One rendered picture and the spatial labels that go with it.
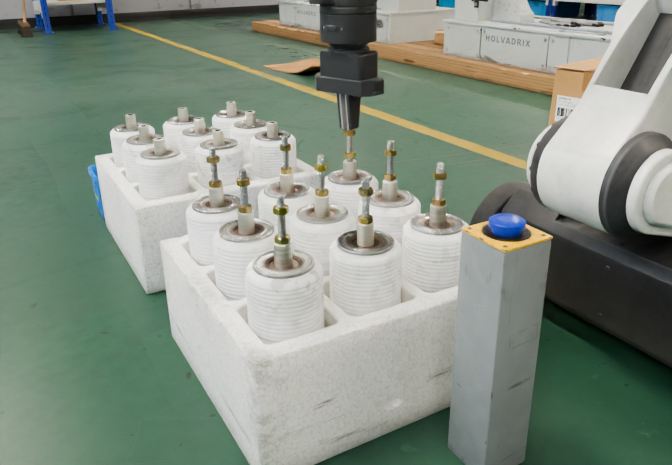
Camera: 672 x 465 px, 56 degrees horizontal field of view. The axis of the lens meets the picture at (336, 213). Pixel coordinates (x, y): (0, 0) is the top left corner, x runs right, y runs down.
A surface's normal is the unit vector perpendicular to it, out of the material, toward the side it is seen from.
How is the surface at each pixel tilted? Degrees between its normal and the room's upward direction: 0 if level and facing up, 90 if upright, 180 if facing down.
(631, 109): 57
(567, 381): 0
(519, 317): 90
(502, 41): 90
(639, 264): 46
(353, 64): 90
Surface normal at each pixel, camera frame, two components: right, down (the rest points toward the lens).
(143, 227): 0.50, 0.32
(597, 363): -0.01, -0.93
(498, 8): -0.87, 0.20
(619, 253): -0.63, -0.50
